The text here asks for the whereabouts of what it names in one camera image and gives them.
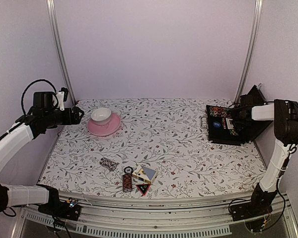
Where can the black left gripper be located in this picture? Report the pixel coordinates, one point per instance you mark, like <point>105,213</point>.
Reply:
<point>76,119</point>

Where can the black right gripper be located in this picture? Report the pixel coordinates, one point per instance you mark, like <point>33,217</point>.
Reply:
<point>234,112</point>

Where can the blue beige card deck box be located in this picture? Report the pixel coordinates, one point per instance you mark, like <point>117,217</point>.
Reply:
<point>144,174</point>

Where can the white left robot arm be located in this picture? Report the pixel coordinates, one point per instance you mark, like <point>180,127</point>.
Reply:
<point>47,112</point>

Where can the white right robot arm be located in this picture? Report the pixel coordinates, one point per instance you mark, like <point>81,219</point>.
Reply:
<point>284,115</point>

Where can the black poker set case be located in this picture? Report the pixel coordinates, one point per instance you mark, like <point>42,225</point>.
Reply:
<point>245,133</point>

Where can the green chip stack in case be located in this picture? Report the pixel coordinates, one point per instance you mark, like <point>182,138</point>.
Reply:
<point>233,132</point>

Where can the white ceramic bowl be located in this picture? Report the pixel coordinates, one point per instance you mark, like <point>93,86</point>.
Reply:
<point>101,116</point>

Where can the blue small blind button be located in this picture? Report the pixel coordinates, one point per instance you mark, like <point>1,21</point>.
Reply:
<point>217,124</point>

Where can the chip rows in case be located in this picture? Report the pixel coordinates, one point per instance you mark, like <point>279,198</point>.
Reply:
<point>220,112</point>

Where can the pink saucer plate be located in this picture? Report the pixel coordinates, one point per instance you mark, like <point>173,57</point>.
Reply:
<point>104,130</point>

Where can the grey orange chip stack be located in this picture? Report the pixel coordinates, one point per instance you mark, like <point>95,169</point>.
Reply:
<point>109,164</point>

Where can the floral table mat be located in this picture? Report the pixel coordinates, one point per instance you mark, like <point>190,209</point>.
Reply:
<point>167,135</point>

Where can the black red triangle button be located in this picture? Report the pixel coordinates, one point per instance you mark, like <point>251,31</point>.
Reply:
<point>143,188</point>

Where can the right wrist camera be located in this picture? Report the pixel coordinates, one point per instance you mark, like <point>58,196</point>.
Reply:
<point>246,100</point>

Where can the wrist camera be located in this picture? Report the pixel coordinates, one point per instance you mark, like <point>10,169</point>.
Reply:
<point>60,98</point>
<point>246,100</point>

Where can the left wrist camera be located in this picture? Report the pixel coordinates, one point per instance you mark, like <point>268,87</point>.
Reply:
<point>60,98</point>

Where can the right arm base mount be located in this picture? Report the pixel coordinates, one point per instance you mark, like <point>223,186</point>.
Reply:
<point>260,204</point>

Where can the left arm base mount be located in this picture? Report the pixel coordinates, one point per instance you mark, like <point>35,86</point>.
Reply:
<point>69,209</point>

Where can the metal front rail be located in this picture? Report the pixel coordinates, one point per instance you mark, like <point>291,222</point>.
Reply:
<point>199,217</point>

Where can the left aluminium frame post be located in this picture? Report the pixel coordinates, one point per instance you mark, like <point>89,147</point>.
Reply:
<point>59,49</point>

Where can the aluminium frame post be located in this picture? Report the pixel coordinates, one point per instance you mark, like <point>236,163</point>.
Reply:
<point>250,49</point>
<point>59,49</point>

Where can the right aluminium frame post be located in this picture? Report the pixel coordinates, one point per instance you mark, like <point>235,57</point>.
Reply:
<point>250,49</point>

